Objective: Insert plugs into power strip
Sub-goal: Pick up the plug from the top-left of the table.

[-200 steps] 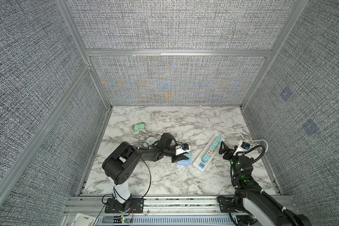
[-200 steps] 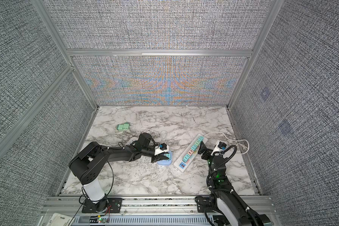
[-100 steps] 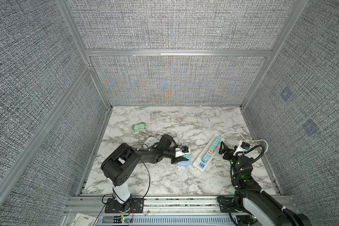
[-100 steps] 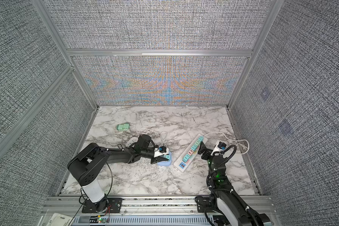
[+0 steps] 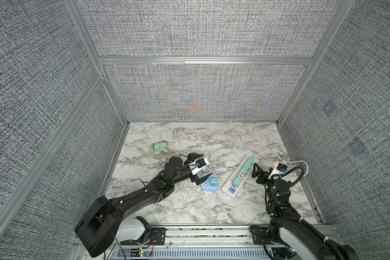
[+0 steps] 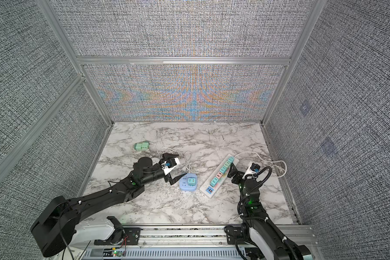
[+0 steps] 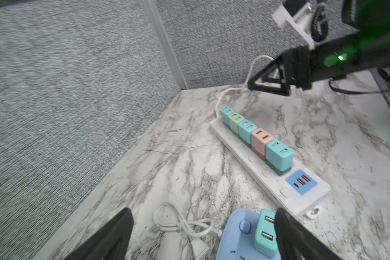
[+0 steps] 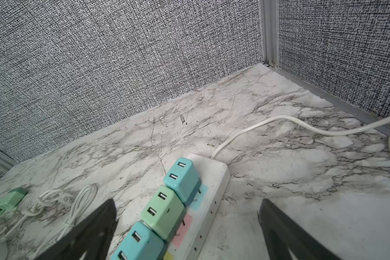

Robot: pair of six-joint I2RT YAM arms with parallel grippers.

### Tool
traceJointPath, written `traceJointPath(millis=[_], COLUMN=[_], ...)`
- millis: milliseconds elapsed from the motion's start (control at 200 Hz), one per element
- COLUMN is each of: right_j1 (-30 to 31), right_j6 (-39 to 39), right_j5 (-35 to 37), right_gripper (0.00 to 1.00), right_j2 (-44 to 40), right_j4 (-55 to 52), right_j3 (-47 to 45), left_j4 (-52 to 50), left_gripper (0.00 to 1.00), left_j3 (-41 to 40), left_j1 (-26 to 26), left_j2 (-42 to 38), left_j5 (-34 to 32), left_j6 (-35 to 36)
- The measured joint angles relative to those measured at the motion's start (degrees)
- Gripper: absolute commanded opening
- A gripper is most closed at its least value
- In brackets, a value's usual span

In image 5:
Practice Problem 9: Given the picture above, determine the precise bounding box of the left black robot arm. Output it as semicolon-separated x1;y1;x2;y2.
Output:
74;153;210;257

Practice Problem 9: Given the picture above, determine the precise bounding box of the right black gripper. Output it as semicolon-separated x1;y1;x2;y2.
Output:
251;162;277;207

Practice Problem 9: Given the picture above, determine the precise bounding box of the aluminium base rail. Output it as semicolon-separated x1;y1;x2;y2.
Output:
97;224;268;260

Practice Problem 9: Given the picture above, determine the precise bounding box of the blue square power strip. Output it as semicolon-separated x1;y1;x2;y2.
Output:
201;173;219;192

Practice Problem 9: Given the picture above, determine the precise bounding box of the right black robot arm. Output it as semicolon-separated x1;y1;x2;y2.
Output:
250;163;359;260

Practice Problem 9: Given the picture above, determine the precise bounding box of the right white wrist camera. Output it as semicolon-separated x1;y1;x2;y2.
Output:
268;161;287;179

